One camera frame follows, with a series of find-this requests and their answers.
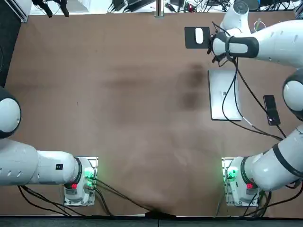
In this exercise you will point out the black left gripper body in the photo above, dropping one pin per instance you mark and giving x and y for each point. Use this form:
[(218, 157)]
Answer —
[(50, 2)]

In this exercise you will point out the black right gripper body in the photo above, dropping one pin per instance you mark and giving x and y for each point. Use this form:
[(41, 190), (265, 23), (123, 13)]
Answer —
[(210, 45)]

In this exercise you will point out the silver laptop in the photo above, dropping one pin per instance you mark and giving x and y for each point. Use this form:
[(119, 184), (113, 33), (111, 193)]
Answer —
[(217, 106)]

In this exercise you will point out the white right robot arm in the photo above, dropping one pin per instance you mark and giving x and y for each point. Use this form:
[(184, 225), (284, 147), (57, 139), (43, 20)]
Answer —
[(279, 37)]

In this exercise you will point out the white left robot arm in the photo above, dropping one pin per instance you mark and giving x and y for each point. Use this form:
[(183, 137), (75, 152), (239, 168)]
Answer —
[(47, 168)]

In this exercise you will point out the white computer mouse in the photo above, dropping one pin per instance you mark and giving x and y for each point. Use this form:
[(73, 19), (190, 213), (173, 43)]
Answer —
[(199, 36)]

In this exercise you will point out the black mouse pad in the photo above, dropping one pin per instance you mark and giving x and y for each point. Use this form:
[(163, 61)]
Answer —
[(189, 37)]

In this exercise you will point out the white ribbed panel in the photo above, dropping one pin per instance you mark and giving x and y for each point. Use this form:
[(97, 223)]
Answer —
[(14, 7)]

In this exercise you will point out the translucent pen cup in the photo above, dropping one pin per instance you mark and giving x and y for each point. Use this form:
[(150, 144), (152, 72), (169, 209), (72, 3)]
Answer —
[(260, 26)]

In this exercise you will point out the dark grey power adapter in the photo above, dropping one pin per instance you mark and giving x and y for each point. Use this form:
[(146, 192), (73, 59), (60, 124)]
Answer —
[(118, 4)]

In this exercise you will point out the black phone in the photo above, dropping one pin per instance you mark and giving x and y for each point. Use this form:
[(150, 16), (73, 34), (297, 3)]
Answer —
[(272, 110)]

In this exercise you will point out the aluminium camera post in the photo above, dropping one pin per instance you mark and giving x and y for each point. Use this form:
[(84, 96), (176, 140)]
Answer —
[(159, 8)]

